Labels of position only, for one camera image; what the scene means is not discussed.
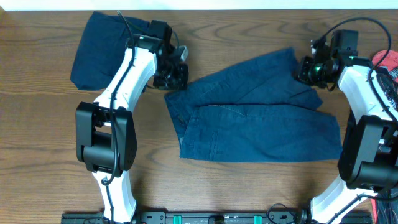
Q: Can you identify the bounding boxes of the blue denim shorts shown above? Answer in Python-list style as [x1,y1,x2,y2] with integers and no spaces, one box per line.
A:
[165,48,342,162]

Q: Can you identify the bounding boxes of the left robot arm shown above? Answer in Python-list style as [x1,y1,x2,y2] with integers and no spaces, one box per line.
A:
[75,20,188,223]

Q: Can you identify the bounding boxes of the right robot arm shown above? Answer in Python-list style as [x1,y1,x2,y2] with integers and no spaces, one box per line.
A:
[293,29,397,223]

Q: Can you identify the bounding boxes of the folded dark navy garment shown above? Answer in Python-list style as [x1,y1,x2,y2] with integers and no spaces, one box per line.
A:
[70,11,150,91]

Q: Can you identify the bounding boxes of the red garment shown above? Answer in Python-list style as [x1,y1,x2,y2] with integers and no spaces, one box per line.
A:
[371,50,397,224]

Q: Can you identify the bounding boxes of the black patterned jersey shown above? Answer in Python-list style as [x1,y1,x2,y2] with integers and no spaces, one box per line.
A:
[338,70,397,202]

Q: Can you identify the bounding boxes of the black mounting rail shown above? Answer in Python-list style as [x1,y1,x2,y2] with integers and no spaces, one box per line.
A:
[60,210,373,224]

